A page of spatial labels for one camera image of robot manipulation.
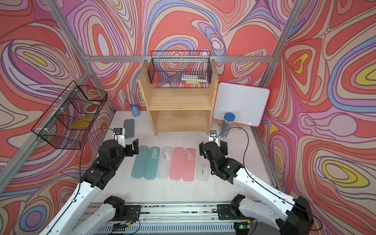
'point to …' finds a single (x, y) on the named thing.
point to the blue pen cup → (135, 108)
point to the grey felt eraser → (129, 127)
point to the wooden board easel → (239, 126)
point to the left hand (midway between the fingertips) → (130, 139)
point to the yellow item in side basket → (81, 123)
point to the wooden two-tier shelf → (179, 109)
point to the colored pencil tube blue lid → (229, 118)
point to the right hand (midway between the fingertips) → (212, 145)
